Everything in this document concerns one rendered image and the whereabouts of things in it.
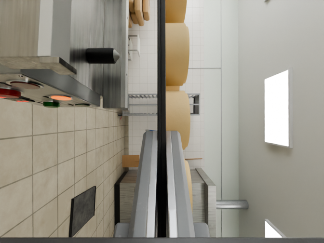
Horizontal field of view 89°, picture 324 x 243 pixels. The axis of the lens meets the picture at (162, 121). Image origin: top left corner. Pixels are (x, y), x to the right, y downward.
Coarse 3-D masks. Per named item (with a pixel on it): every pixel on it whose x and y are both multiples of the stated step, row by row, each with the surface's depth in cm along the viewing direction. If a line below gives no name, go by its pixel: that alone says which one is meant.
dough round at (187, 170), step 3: (186, 162) 13; (186, 165) 12; (186, 168) 12; (186, 171) 12; (189, 171) 12; (186, 174) 12; (189, 174) 12; (189, 177) 12; (189, 180) 12; (189, 183) 11; (189, 186) 11; (189, 189) 11; (189, 192) 11; (189, 195) 11
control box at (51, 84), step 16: (0, 64) 19; (0, 80) 21; (16, 80) 21; (32, 80) 21; (48, 80) 23; (64, 80) 27; (32, 96) 30; (48, 96) 30; (64, 96) 29; (80, 96) 32; (96, 96) 40
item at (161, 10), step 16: (160, 0) 10; (160, 16) 10; (160, 32) 10; (160, 48) 10; (160, 64) 10; (160, 80) 10; (160, 96) 10; (160, 112) 10; (160, 128) 9; (160, 144) 9; (160, 160) 9; (160, 176) 9; (160, 192) 9; (160, 208) 9; (160, 224) 9
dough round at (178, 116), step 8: (168, 96) 12; (176, 96) 12; (184, 96) 12; (168, 104) 12; (176, 104) 12; (184, 104) 12; (168, 112) 12; (176, 112) 12; (184, 112) 12; (168, 120) 12; (176, 120) 12; (184, 120) 12; (168, 128) 12; (176, 128) 12; (184, 128) 12; (184, 136) 12; (184, 144) 12
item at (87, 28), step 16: (80, 0) 32; (96, 0) 40; (80, 16) 32; (96, 16) 40; (80, 32) 32; (96, 32) 40; (80, 48) 32; (96, 48) 35; (112, 48) 35; (80, 64) 32; (96, 64) 40; (80, 80) 32; (96, 80) 40
